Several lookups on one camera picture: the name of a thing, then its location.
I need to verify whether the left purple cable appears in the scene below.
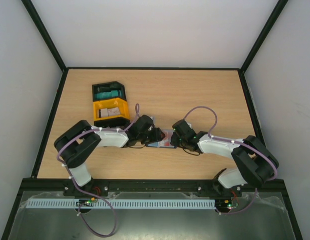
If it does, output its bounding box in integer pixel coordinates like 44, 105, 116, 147
56, 103, 118, 237

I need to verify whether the black bin with teal cards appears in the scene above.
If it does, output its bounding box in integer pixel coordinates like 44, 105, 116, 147
92, 81, 127, 102

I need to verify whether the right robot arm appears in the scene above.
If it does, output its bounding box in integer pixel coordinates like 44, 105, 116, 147
171, 119, 279, 196

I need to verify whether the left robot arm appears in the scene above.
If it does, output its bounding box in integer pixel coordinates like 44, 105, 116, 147
54, 115, 165, 187

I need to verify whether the white slotted cable duct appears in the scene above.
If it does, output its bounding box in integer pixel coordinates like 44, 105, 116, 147
26, 198, 215, 210

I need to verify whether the teal card stack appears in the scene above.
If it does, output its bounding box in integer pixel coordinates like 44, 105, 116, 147
94, 90, 121, 101

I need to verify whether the yellow card bin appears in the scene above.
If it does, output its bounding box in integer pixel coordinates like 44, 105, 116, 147
93, 97, 130, 122

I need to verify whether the white card stack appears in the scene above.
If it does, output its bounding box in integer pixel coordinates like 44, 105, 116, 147
98, 107, 121, 118

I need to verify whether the black bin with red cards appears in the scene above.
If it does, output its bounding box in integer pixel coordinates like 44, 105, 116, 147
94, 116, 130, 129

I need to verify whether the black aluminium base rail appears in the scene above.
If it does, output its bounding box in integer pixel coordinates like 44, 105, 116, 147
21, 177, 285, 198

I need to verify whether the red circle card front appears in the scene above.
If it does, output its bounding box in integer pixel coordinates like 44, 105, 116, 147
158, 140, 174, 148

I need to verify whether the dark blue card holder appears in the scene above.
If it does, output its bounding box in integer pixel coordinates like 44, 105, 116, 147
146, 129, 177, 149

